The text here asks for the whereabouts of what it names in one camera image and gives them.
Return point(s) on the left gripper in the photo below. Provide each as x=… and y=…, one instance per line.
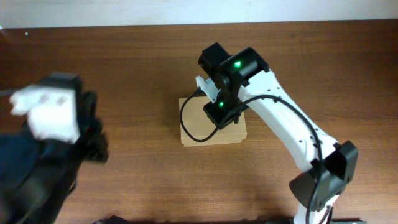
x=92, y=134

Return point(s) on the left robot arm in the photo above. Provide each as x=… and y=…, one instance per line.
x=38, y=175

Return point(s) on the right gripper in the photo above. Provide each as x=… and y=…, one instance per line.
x=218, y=116

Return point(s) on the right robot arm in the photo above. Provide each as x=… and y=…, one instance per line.
x=244, y=80

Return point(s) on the cardboard box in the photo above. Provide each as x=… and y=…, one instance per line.
x=199, y=126

